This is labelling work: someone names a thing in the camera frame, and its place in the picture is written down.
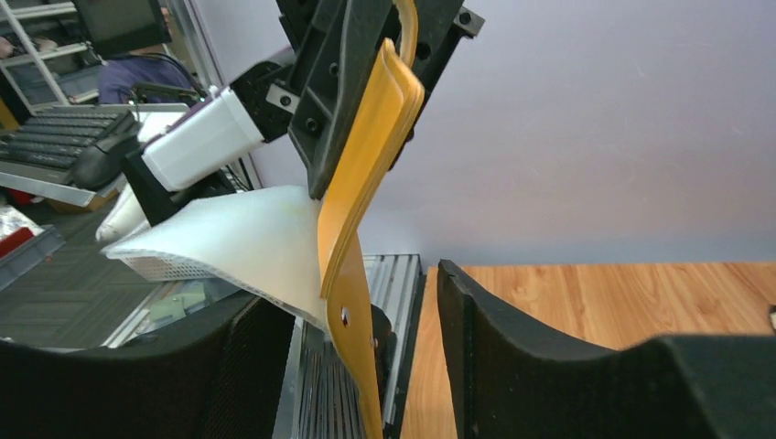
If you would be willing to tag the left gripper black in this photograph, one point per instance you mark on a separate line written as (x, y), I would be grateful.
(339, 44)

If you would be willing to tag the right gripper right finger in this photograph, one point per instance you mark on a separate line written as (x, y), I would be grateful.
(513, 376)

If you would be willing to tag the black computer monitor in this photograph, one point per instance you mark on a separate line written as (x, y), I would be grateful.
(117, 27)

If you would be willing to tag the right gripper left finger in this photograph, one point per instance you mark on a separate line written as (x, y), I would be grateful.
(217, 373)

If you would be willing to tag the person in purple shirt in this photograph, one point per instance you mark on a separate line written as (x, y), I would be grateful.
(118, 76)

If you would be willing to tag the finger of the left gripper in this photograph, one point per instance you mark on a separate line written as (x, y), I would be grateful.
(441, 25)

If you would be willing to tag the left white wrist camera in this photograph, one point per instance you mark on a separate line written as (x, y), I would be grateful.
(205, 139)

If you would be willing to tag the yellow leather card holder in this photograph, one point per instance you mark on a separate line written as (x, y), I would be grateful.
(389, 105)

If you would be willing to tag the black computer keyboard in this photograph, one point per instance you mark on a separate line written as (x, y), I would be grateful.
(56, 137)

